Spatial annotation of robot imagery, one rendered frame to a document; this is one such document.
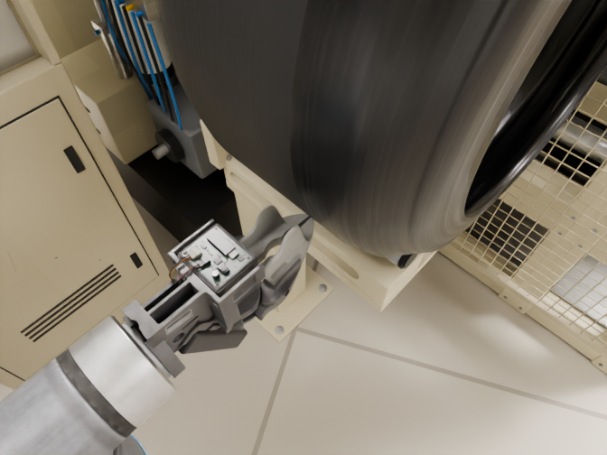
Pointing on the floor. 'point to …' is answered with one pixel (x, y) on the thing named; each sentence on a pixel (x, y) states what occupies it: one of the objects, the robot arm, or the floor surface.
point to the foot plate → (281, 323)
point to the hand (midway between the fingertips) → (303, 227)
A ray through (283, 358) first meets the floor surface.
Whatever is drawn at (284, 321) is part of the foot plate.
